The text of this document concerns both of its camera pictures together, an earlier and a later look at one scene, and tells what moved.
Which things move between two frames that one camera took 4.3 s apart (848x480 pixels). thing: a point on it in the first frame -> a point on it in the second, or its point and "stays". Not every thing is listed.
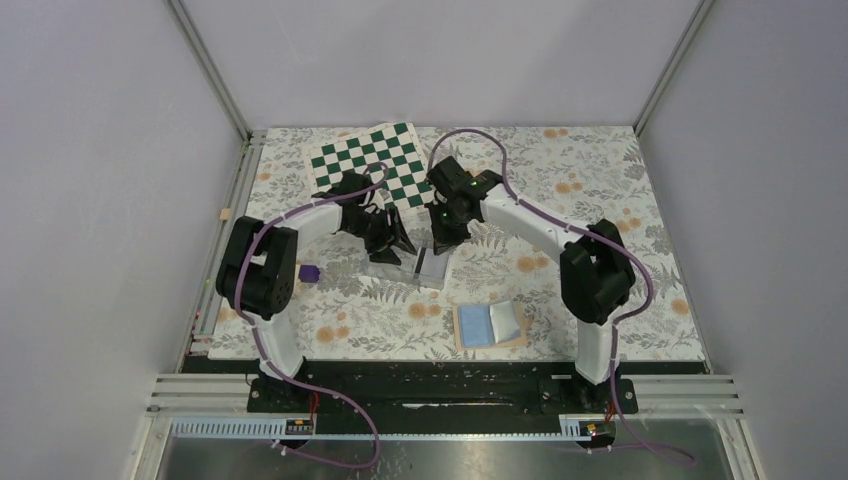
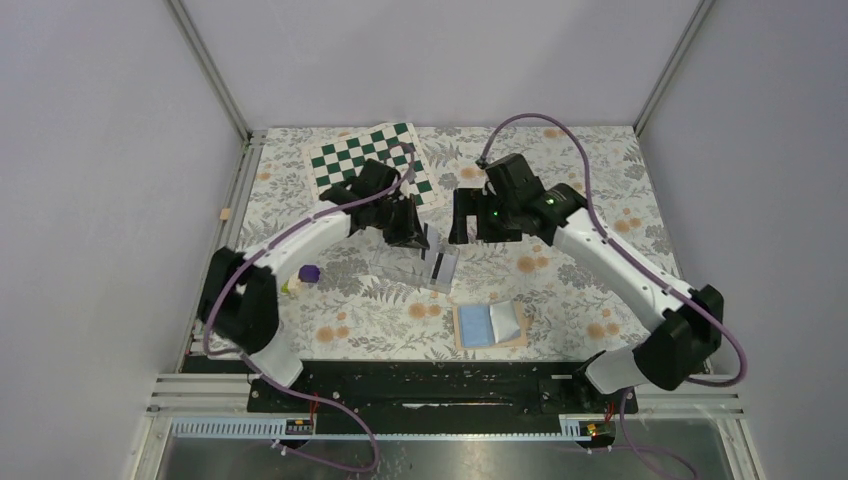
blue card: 497,325 stays
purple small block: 309,273 stays
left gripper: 390,235 -> 411,235
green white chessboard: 393,156 stays
